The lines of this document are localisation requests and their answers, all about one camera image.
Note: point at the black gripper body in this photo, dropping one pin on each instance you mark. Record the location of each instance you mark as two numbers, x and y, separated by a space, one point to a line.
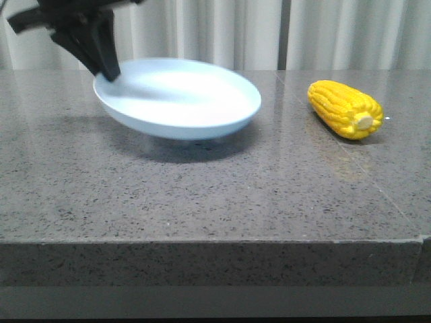
59 13

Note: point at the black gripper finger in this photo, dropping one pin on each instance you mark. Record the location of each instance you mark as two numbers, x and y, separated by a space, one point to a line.
81 47
100 45

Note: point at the light blue round plate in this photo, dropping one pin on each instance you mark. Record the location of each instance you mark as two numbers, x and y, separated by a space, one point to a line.
178 98

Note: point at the yellow corn cob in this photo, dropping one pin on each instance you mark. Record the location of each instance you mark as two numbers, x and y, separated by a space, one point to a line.
349 112

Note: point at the white pleated curtain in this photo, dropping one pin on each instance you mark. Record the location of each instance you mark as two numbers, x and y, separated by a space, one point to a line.
276 35

